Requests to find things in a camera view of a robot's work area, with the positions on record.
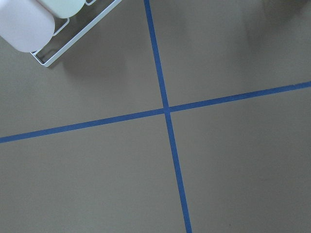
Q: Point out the pale green plastic cup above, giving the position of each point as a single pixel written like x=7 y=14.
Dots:
x=63 y=8

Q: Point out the white wire cup rack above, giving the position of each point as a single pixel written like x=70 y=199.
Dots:
x=69 y=30

